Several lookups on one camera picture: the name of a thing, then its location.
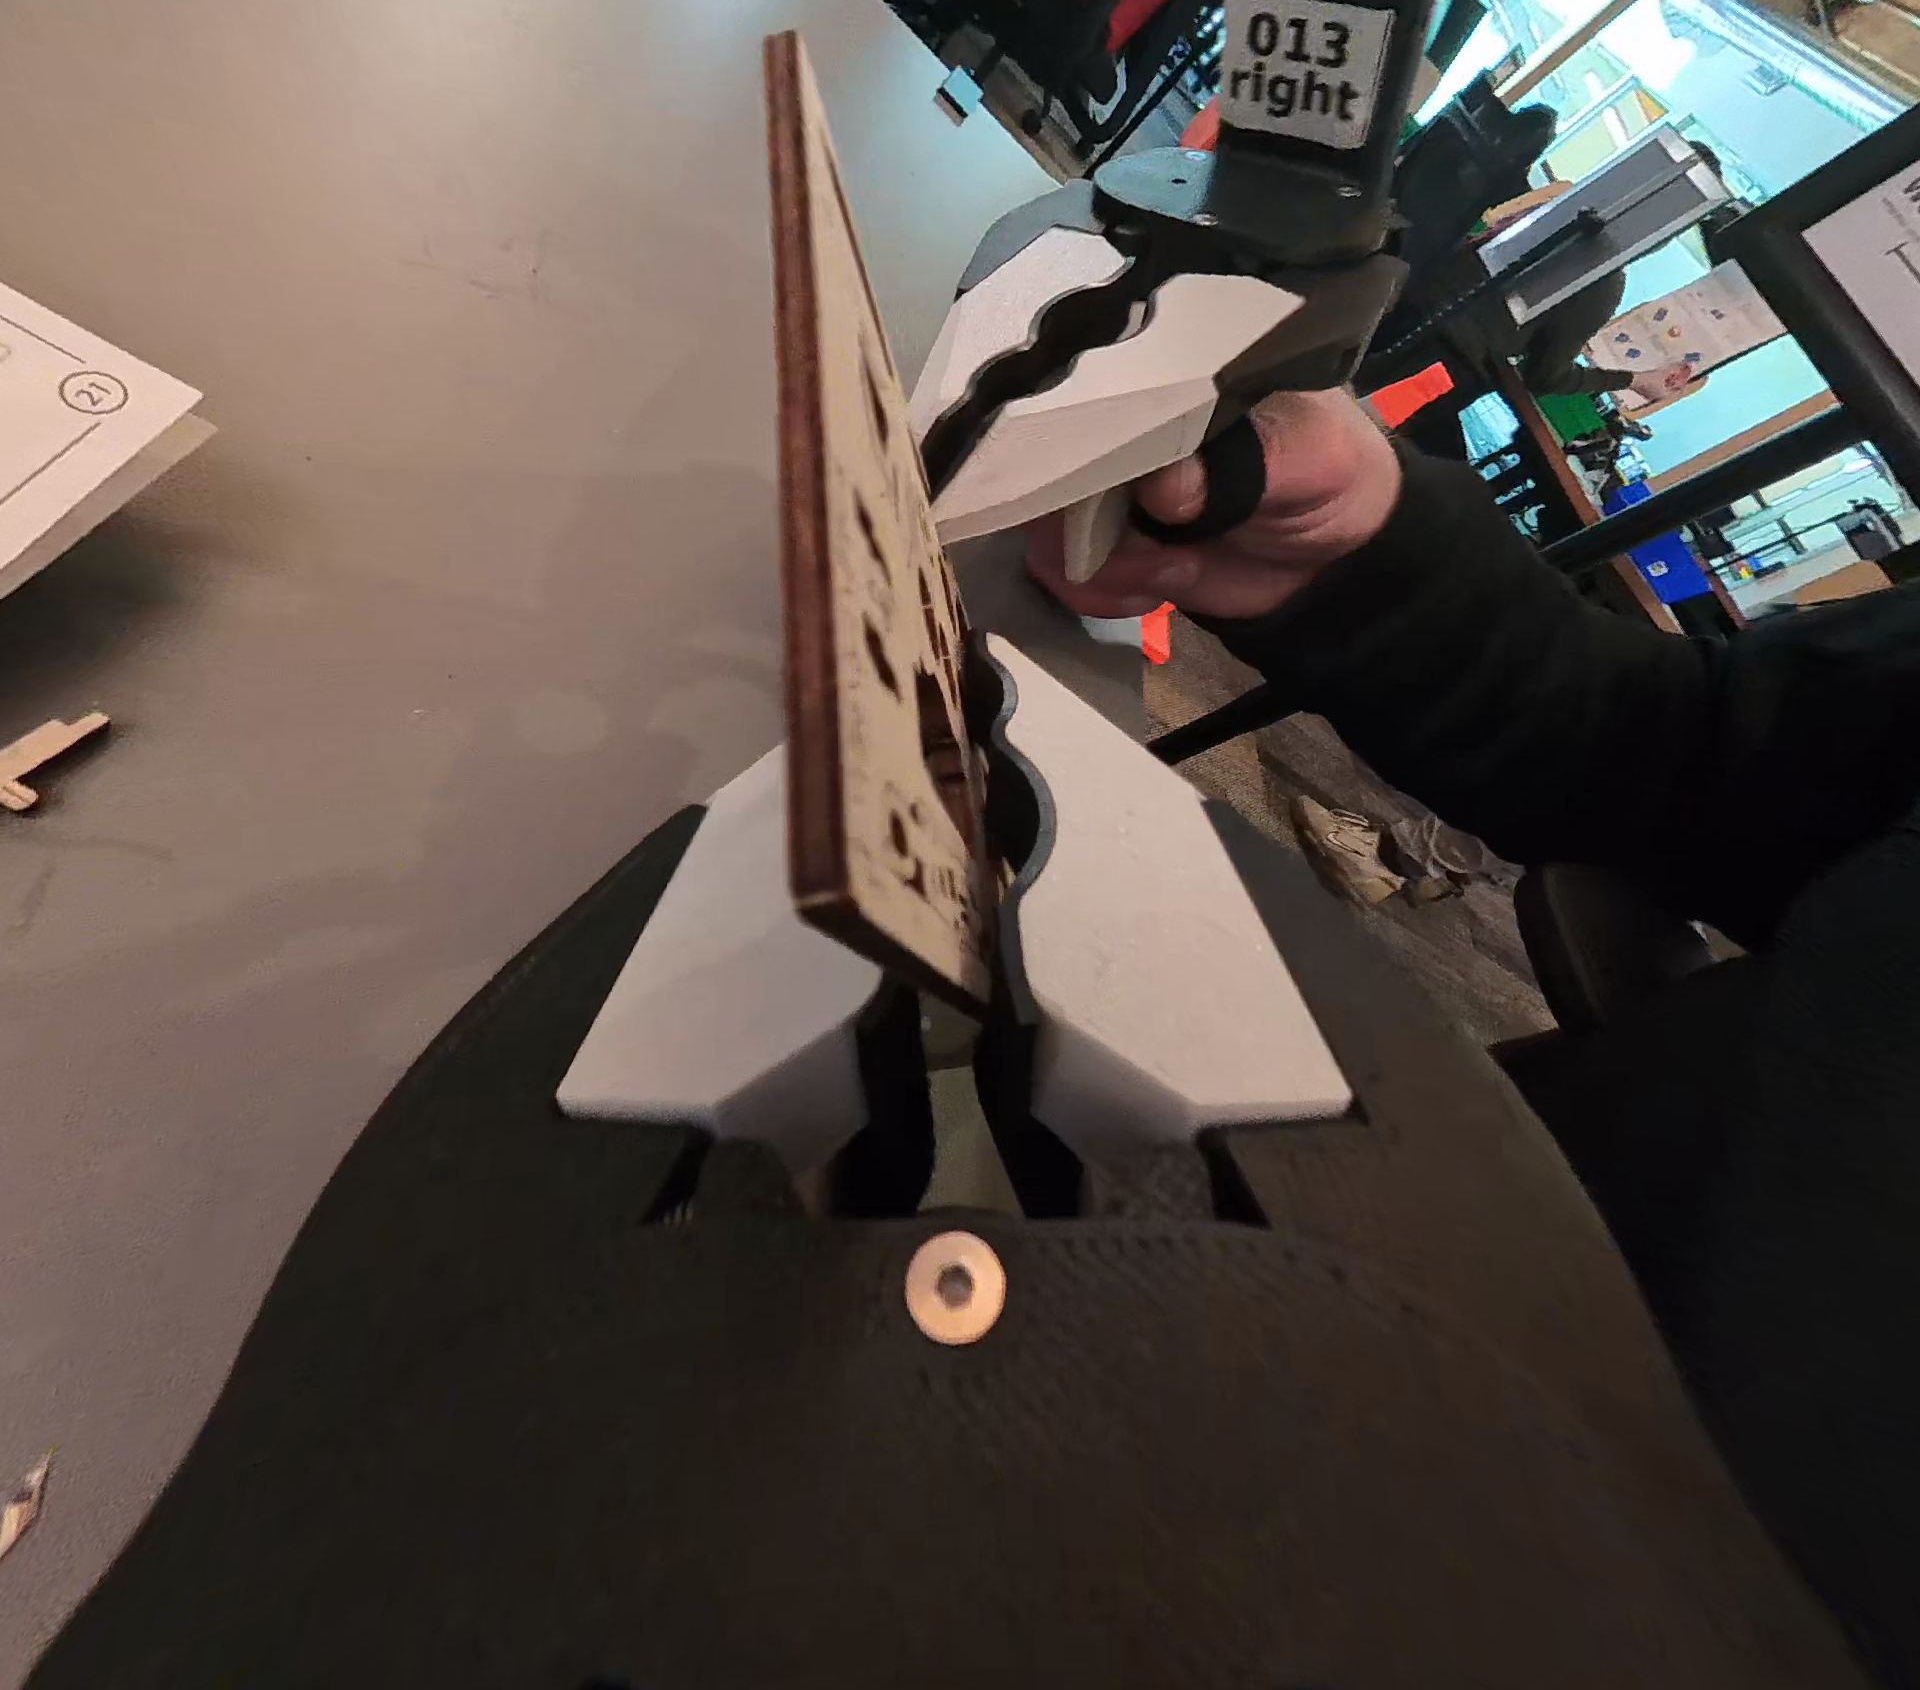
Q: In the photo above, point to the blue storage bin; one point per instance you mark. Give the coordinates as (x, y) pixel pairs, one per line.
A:
(1666, 566)

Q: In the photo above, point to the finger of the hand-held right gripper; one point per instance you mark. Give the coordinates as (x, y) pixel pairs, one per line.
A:
(1141, 384)
(1023, 310)

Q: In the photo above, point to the person's right hand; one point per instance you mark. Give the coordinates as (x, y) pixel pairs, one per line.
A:
(1308, 506)

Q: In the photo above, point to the wooden parts sheet round holes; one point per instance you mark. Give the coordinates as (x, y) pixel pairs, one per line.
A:
(870, 596)

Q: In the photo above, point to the person's right forearm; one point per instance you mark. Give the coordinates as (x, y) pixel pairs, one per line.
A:
(1577, 699)

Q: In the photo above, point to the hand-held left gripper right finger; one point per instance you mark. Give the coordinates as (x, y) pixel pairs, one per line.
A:
(1186, 970)

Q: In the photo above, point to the framed sign on easel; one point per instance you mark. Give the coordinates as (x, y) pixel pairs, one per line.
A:
(1870, 233)

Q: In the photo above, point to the illustrated instruction booklet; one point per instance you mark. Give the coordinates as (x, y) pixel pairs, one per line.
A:
(63, 429)

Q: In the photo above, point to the small T-shaped wooden piece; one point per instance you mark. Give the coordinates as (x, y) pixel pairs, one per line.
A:
(45, 761)

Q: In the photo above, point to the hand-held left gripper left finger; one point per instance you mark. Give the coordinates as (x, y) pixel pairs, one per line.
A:
(706, 986)

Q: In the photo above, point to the black stand pole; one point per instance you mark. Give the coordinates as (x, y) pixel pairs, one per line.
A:
(1221, 721)

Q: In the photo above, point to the orange traffic cone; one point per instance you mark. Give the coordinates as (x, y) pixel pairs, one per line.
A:
(1412, 392)

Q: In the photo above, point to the long notched wooden bar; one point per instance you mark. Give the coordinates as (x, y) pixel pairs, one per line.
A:
(19, 1500)

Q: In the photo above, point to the person's tan shoe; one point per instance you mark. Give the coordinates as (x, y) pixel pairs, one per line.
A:
(1352, 850)

